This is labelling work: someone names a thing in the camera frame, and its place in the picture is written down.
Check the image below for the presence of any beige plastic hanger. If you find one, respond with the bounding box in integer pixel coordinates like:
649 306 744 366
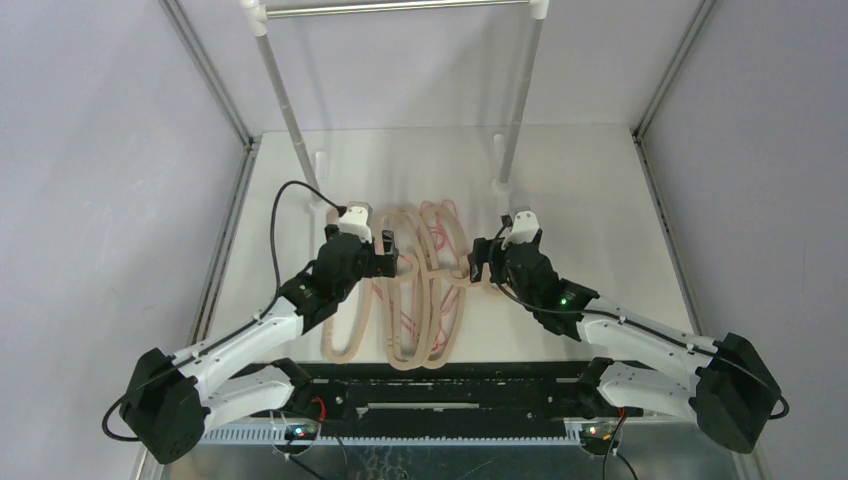
419 199 500 370
321 206 379 364
376 207 441 371

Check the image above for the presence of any pink wire hanger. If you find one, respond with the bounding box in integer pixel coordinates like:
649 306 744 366
428 279 467 363
372 278 424 351
419 199 469 267

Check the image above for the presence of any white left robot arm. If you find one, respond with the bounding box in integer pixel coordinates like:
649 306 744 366
118 225 398 465

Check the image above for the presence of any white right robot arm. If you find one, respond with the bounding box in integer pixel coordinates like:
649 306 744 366
468 231 790 454

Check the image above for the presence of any left circuit board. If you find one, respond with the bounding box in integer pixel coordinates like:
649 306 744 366
283 424 321 444

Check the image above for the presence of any circuit board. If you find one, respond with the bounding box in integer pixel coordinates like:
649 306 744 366
283 424 321 444
580 424 616 444

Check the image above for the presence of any right circuit board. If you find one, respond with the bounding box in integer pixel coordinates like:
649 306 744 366
580 424 616 444

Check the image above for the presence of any metal clothes rack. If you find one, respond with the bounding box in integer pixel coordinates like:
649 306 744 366
239 0 550 215

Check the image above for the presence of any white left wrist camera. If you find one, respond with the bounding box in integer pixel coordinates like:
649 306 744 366
337 202 373 243

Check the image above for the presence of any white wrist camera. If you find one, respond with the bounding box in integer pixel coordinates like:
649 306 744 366
501 210 541 250
337 202 373 243

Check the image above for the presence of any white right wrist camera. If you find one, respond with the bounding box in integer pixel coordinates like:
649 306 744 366
501 210 541 250

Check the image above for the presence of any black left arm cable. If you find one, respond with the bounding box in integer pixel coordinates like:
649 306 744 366
101 180 347 443

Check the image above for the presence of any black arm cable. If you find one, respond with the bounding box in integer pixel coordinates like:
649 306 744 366
493 221 791 421
101 180 347 443

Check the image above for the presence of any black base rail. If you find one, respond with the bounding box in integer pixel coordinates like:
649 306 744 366
280 361 621 441

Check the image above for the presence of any left aluminium frame post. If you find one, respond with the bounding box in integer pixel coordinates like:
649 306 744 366
159 0 254 344

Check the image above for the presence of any aluminium frame post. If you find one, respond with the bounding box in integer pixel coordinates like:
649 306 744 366
159 0 254 344
631 0 721 334

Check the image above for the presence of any right aluminium frame post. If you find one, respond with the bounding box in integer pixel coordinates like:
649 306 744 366
631 0 721 334

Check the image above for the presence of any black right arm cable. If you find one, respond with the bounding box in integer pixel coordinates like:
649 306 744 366
493 221 791 421

